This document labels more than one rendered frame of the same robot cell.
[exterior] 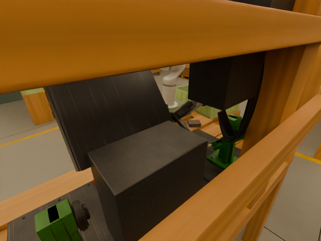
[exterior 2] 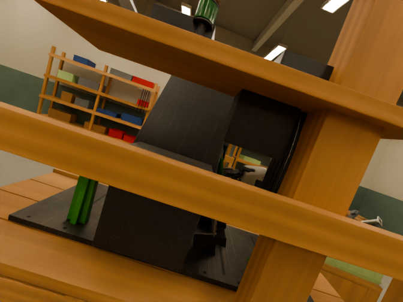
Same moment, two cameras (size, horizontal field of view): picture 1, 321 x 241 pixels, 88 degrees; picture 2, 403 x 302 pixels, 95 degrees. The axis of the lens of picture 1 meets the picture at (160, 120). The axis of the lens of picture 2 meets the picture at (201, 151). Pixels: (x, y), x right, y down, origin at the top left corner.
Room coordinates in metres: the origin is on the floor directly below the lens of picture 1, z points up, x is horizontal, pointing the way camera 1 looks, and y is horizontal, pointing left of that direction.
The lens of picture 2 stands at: (-0.07, -0.42, 1.36)
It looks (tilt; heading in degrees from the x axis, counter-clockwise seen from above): 7 degrees down; 36
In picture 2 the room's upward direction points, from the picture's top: 19 degrees clockwise
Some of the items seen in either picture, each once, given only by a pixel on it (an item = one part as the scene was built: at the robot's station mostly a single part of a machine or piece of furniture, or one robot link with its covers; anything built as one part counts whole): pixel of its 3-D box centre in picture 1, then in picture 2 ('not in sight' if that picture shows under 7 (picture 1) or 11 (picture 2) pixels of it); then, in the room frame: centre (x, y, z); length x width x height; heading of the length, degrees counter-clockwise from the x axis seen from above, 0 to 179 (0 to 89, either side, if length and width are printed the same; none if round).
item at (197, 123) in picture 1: (193, 123); not in sight; (1.12, -0.26, 0.91); 0.10 x 0.08 x 0.03; 88
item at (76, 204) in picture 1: (81, 213); not in sight; (0.27, 0.21, 1.12); 0.08 x 0.03 x 0.08; 38
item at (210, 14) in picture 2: not in sight; (205, 15); (0.26, -0.06, 1.62); 0.05 x 0.05 x 0.05
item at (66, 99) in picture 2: not in sight; (99, 103); (2.45, 5.62, 1.10); 3.01 x 0.55 x 2.20; 133
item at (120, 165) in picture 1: (152, 187); (158, 201); (0.39, 0.03, 1.07); 0.30 x 0.18 x 0.34; 128
